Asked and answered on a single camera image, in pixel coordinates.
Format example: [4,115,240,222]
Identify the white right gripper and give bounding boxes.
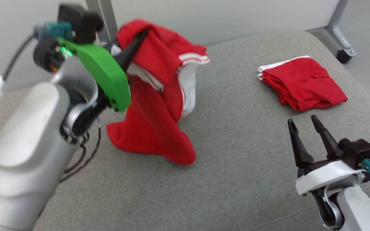
[288,115,364,196]

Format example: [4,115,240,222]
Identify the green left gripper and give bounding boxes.
[58,28,149,113]

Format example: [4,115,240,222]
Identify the red shorts with white stripe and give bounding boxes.
[257,56,348,111]

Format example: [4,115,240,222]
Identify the red and white basketball jersey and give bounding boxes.
[106,19,210,166]

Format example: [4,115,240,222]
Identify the black caster wheel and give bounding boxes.
[336,50,353,64]

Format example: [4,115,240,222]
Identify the grey metal partition leg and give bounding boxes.
[326,0,358,57]

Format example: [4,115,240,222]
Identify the grey partition post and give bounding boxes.
[98,0,119,45]
[85,0,107,15]

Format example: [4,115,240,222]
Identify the teal left camera plug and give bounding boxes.
[33,22,74,41]

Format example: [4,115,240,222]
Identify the black left arm cable bundle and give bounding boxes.
[60,127,102,183]

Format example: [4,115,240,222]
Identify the black left camera cable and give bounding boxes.
[0,32,37,161]

